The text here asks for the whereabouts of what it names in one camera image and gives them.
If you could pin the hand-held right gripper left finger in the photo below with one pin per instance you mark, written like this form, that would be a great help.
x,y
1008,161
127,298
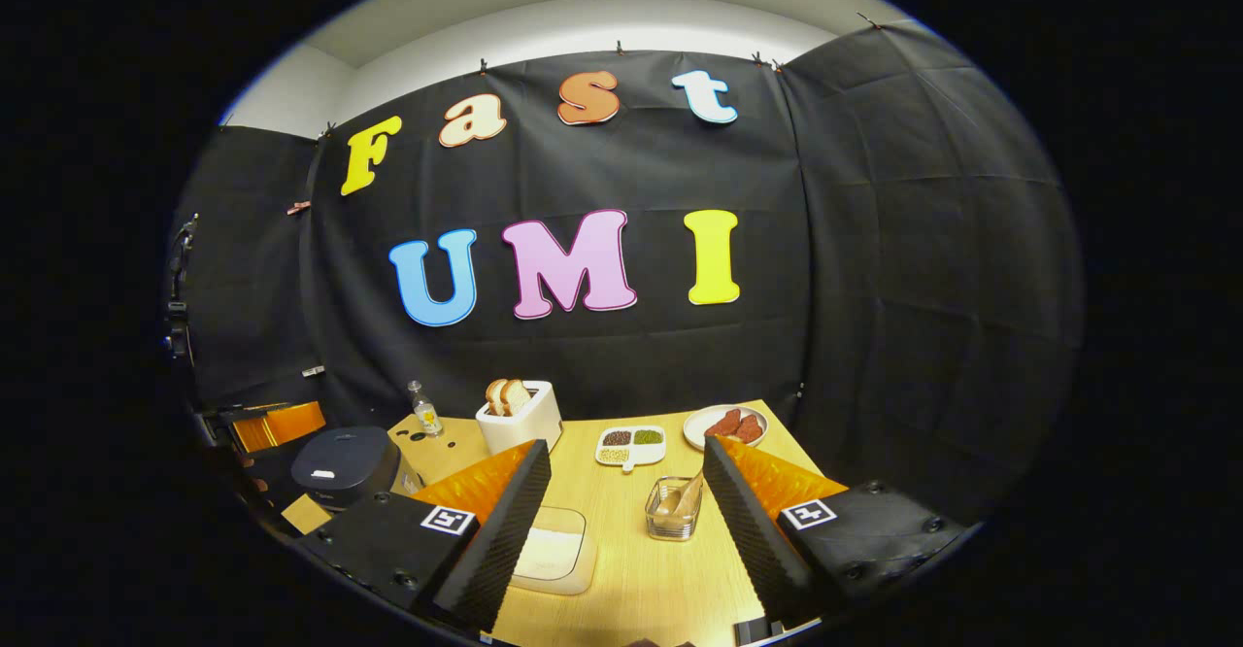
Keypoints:
x,y
505,540

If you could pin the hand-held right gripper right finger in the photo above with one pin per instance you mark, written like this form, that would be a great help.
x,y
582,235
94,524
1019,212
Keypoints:
x,y
748,540

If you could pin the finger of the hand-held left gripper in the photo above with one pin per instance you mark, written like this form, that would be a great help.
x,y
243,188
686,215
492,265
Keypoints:
x,y
296,421
254,433

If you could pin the clear rice container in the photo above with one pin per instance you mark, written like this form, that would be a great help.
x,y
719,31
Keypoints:
x,y
554,555

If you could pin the dark blue rice cooker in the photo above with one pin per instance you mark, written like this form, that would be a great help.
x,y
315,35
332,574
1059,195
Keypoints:
x,y
345,462

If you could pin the wooden spoon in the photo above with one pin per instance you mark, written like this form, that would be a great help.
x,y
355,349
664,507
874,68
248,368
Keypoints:
x,y
685,496

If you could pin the red meat piece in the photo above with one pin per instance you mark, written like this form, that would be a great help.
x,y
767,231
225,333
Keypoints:
x,y
723,424
749,428

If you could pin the white toaster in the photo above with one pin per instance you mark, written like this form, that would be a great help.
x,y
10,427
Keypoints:
x,y
524,428

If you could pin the white round plate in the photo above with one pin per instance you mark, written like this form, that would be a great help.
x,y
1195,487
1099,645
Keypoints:
x,y
697,425

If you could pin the small glass bottle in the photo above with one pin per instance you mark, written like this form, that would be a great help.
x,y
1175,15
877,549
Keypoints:
x,y
425,416

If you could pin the bread slice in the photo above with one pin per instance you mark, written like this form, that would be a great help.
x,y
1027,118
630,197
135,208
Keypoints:
x,y
517,397
493,397

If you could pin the white divided bean dish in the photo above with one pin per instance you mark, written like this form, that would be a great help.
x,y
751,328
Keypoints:
x,y
631,446

